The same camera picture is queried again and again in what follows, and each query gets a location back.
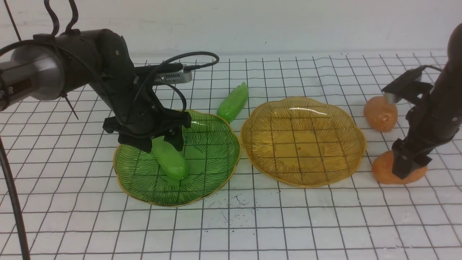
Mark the thick black cable foreground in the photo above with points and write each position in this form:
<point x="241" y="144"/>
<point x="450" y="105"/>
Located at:
<point x="20" y="226"/>

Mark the black gripper, viewer's right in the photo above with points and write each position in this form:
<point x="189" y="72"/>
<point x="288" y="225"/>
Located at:
<point x="430" y="126"/>

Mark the amber glass plate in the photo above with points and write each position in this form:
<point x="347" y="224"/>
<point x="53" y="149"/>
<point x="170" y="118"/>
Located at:
<point x="302" y="142"/>

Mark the grey wrist camera, viewer's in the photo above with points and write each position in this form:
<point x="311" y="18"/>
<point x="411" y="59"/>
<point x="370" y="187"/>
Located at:
<point x="407" y="86"/>
<point x="168" y="74"/>

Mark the grey wrist camera, viewer's left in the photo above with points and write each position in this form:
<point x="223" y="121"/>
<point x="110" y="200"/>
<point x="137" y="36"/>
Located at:
<point x="168" y="74"/>

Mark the green pepper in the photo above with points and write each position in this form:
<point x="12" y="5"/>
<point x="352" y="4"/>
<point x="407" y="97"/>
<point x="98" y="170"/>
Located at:
<point x="171" y="161"/>
<point x="232" y="105"/>

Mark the green glass plate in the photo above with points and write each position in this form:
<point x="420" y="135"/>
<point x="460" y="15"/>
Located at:
<point x="211" y="149"/>

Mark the black gripper, viewer's left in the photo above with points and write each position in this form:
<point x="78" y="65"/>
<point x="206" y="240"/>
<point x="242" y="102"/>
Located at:
<point x="137" y="124"/>

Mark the grey wrist camera, viewer's right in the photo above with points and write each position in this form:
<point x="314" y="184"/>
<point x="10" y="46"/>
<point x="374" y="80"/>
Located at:
<point x="407" y="86"/>

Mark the orange potato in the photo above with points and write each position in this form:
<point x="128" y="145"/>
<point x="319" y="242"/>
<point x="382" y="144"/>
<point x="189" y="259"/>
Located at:
<point x="382" y="171"/>
<point x="380" y="115"/>

